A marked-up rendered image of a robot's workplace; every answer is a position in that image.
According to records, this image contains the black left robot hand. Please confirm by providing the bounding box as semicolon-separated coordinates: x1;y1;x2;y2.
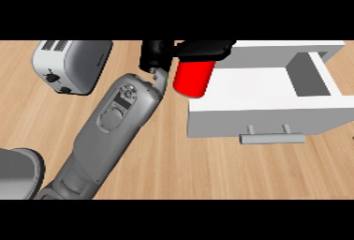
139;40;238;73

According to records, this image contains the red can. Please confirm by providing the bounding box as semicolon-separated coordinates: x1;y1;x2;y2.
172;60;217;98

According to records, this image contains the white open drawer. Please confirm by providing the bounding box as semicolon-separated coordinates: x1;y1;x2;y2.
197;52;344;105

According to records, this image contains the white drawer front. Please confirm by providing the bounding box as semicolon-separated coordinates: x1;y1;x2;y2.
187;95;354;139

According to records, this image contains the silver toaster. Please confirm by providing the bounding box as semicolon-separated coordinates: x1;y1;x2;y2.
32;40;116;97

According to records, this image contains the white cabinet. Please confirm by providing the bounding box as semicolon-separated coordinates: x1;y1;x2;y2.
215;40;347;69

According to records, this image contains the grey rounded object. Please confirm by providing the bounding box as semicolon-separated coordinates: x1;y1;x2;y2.
0;147;48;201

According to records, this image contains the grey drawer handle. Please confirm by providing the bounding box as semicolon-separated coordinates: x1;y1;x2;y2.
238;124;307;145

